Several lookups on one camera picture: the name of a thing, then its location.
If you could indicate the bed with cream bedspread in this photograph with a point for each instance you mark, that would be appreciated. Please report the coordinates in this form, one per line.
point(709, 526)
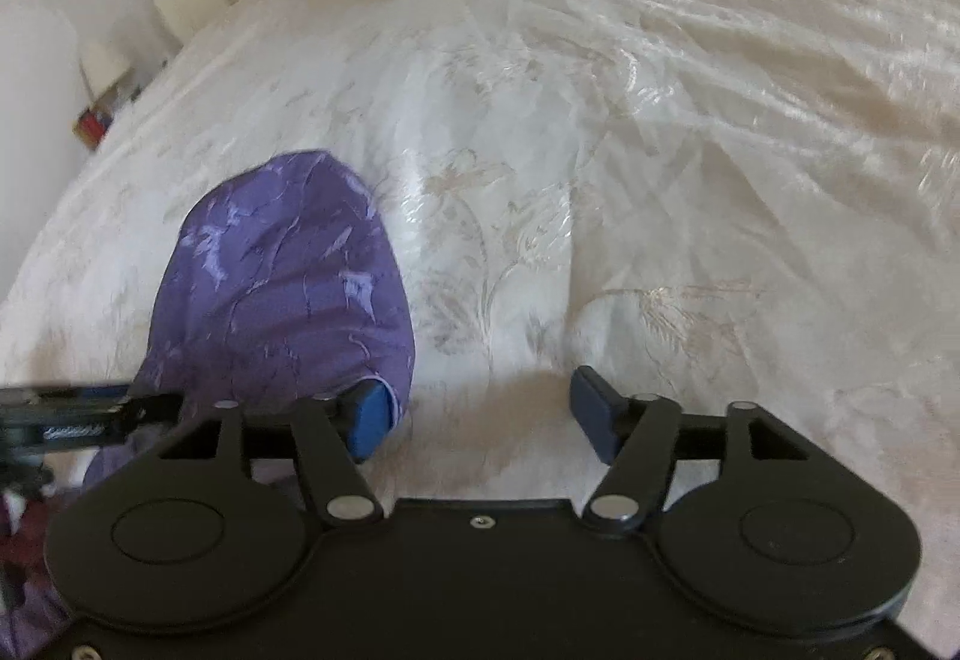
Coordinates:
point(637, 142)

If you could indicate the white shade table lamp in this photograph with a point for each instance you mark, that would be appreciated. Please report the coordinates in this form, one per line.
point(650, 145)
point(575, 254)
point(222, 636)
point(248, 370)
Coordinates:
point(105, 67)

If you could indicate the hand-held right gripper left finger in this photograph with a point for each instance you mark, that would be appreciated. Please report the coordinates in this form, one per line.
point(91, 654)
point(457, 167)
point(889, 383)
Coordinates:
point(371, 420)

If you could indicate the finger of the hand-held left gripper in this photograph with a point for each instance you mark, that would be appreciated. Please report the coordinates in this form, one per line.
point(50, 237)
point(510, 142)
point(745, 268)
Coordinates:
point(150, 409)

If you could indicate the dark red cloth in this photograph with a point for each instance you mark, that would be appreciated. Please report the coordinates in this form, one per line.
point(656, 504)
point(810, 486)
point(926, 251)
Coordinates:
point(19, 555)

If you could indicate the purple patterned hooded jacket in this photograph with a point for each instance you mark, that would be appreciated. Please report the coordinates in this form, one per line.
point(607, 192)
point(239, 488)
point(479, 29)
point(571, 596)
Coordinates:
point(285, 285)

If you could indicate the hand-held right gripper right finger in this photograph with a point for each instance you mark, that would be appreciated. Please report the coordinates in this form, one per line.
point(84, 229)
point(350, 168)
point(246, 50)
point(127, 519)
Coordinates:
point(592, 412)

